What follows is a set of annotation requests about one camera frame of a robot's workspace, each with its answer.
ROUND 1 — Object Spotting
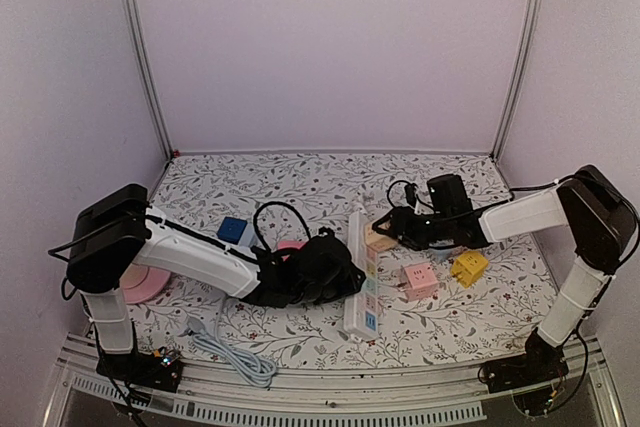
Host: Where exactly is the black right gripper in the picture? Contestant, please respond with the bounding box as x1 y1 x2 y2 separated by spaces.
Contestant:
375 205 455 251

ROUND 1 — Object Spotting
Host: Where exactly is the beige cube socket plug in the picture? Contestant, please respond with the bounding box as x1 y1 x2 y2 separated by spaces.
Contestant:
364 222 398 252

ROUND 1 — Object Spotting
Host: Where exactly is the white power strip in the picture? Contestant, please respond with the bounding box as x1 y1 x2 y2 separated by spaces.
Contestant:
343 202 379 342

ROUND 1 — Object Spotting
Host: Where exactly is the pink cube socket plug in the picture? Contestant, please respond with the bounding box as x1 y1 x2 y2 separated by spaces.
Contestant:
398 263 439 302

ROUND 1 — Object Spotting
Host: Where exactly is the yellow cube socket plug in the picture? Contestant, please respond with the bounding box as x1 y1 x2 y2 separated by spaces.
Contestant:
450 251 489 288

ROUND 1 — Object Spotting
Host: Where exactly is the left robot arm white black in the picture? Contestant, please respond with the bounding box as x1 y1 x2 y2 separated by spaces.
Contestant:
48 184 365 381

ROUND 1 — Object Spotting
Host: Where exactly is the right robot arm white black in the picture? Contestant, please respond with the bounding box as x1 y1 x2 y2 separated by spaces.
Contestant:
372 165 639 383

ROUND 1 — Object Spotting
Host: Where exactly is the dark blue cube socket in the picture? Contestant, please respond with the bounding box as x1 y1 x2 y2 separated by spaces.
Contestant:
217 217 248 245

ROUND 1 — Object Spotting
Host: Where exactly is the light blue small adapter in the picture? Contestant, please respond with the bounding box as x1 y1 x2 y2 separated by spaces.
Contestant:
431 245 455 262

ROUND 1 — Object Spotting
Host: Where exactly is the small pink adapter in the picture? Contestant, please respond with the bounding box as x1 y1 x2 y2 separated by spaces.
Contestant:
275 240 306 261

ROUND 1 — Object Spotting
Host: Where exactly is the grey-blue power strip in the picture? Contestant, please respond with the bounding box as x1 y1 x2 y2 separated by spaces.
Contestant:
219 224 264 301

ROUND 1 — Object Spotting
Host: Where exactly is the floral patterned table mat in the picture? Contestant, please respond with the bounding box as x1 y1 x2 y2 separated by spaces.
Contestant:
130 153 556 370

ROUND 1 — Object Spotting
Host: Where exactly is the pink saucer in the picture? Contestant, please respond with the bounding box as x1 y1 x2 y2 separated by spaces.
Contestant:
120 264 171 305

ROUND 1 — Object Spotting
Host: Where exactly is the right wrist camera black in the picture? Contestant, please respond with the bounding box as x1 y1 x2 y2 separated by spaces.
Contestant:
404 182 421 214

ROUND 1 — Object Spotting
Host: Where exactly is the grey coiled power cable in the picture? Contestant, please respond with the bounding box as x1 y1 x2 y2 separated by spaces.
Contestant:
184 296 279 388

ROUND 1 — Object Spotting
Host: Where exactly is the right aluminium frame post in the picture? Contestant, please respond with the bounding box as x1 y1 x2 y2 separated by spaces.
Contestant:
490 0 543 163

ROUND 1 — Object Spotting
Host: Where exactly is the aluminium frame post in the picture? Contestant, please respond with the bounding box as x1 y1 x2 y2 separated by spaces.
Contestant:
122 0 174 161
490 0 543 163

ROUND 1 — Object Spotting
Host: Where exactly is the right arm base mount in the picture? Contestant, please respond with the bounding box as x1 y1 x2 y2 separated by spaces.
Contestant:
478 328 569 393

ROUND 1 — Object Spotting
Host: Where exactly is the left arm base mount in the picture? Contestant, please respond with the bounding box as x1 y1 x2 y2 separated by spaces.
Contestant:
96 342 184 393

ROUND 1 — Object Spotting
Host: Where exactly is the front aluminium rail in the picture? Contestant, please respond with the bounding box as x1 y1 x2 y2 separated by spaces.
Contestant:
43 335 627 426

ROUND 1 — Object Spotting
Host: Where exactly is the left aluminium frame post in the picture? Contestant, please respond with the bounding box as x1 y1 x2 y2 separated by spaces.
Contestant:
122 0 174 161

